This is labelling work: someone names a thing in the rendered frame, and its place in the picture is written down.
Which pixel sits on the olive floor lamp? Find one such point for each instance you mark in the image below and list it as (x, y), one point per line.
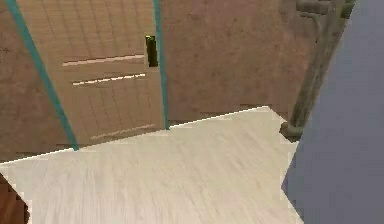
(313, 76)

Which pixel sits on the brown wooden furniture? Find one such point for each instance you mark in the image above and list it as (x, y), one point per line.
(10, 205)

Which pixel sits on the tan door with teal frame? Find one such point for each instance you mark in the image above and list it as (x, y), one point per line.
(103, 93)

